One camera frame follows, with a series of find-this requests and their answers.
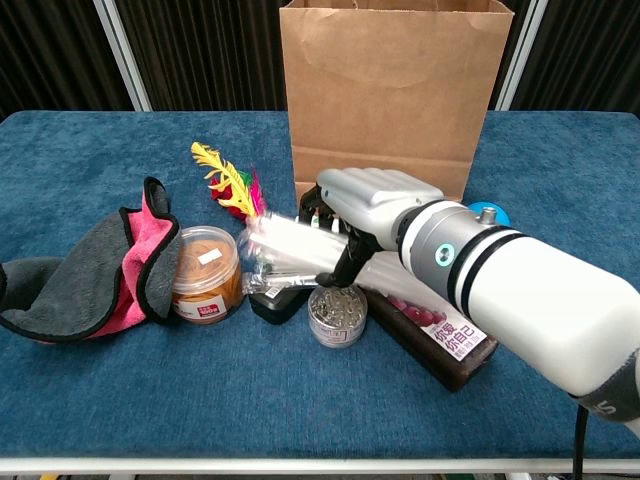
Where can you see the clear tub of paper clips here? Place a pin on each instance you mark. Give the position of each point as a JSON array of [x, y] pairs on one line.
[[337, 320]]

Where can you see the blue rubber ball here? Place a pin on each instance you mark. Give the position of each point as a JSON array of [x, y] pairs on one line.
[[474, 206]]

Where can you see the small black ink bottle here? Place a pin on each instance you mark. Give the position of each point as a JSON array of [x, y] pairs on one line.
[[275, 310]]

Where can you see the brown paper carrier bag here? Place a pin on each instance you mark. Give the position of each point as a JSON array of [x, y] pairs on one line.
[[390, 100]]

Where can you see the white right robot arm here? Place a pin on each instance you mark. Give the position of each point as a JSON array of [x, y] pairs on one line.
[[525, 290]]

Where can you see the clear plastic pack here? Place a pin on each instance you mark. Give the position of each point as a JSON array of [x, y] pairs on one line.
[[290, 240]]

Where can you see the silver partition post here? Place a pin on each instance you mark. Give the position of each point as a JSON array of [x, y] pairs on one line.
[[122, 55], [520, 55]]

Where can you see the clear jar of rubber bands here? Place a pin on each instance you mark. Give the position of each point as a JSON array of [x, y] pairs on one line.
[[205, 280]]

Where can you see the grey pink microfibre towel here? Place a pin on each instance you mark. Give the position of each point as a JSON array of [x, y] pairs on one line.
[[75, 290]]

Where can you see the black pleated curtain panel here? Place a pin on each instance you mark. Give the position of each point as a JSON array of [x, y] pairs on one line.
[[50, 50], [210, 50], [590, 50]]

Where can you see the blue velvet table cover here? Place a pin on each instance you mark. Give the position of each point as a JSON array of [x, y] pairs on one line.
[[200, 400]]

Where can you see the colourful feather shuttlecock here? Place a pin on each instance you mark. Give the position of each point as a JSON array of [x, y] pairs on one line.
[[235, 192]]

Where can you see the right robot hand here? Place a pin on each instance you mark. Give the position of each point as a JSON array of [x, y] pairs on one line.
[[370, 195]]

